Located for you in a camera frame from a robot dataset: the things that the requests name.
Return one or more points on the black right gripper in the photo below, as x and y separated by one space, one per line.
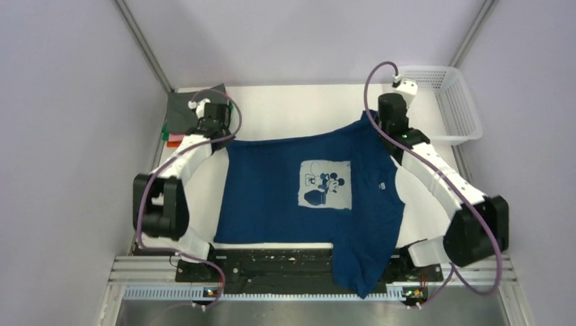
378 120

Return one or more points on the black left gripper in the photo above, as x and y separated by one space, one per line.
227 132

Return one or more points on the dark blue t shirt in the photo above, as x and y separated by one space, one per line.
338 187

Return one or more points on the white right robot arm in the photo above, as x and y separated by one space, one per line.
479 224

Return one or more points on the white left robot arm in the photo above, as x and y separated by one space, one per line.
176 206

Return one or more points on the folded pink t shirt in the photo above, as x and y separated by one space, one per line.
210 89

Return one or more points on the folded green t shirt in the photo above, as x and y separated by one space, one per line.
166 136

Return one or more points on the white perforated plastic basket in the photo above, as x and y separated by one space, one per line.
443 107

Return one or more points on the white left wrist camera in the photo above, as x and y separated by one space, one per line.
197 105

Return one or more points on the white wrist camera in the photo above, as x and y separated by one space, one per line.
405 87
197 105

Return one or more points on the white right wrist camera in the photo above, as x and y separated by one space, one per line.
405 87

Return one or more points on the left aluminium frame post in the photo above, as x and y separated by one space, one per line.
143 44

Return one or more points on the aluminium frame post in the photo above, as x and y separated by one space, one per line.
473 32
143 44

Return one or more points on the right aluminium frame post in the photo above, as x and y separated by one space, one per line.
473 32

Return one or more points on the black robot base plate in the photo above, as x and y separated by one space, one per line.
267 271

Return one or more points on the white slotted cable duct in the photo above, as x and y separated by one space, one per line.
208 294

